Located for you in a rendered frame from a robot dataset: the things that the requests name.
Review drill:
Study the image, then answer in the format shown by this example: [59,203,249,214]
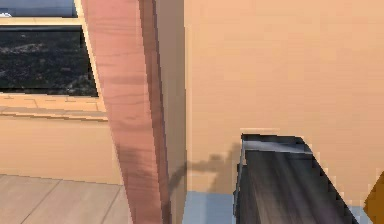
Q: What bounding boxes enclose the brown wooden furniture corner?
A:
[363,171,384,224]

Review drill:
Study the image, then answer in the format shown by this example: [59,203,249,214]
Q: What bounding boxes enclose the wooden framed window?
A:
[0,0,109,122]

